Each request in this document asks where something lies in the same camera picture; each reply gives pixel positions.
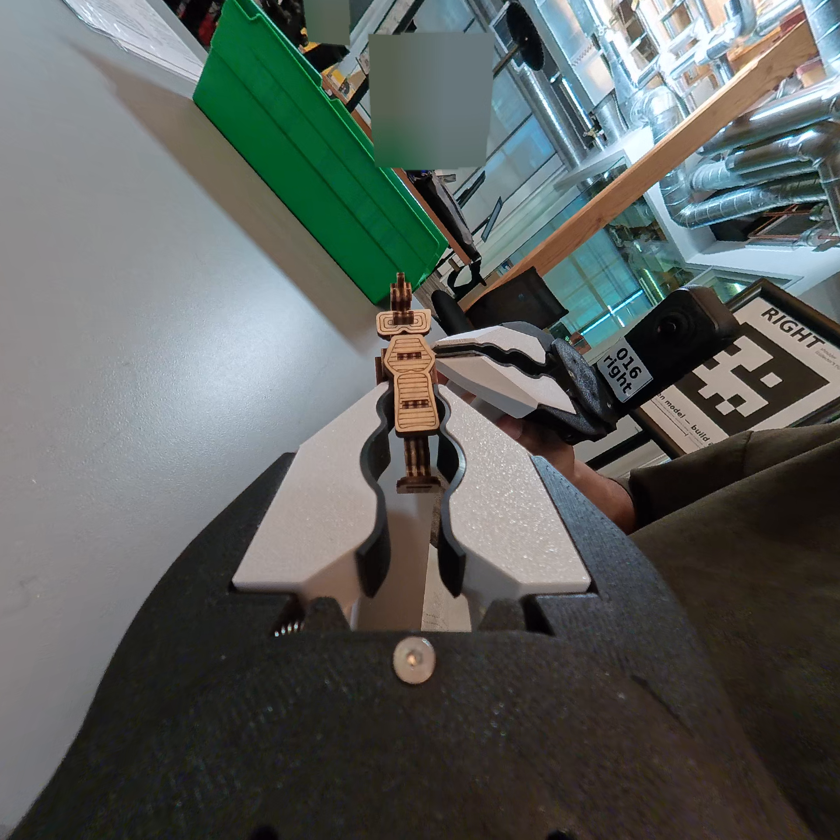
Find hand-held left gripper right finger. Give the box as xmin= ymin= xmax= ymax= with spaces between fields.
xmin=430 ymin=390 xmax=593 ymax=632

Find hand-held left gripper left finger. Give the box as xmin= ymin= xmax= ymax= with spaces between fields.
xmin=231 ymin=386 xmax=395 ymax=632

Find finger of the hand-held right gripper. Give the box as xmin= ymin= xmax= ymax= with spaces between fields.
xmin=435 ymin=354 xmax=580 ymax=424
xmin=432 ymin=320 xmax=557 ymax=378

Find wooden puzzle model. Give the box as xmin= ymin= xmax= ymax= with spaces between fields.
xmin=375 ymin=272 xmax=442 ymax=493

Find person's right forearm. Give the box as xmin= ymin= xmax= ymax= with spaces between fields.
xmin=620 ymin=420 xmax=840 ymax=840

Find person's right hand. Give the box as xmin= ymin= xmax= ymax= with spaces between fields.
xmin=492 ymin=415 xmax=636 ymax=534

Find black office chair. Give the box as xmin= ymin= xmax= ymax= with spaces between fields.
xmin=430 ymin=266 xmax=487 ymax=339

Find cluster of silver ducts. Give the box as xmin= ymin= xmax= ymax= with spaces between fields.
xmin=472 ymin=0 xmax=840 ymax=231

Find wooden beam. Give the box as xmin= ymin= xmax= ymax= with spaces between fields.
xmin=459 ymin=20 xmax=818 ymax=312

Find green plastic bin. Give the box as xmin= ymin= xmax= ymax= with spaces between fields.
xmin=192 ymin=0 xmax=450 ymax=306

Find white paper sheets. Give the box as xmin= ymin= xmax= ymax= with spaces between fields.
xmin=62 ymin=0 xmax=211 ymax=83

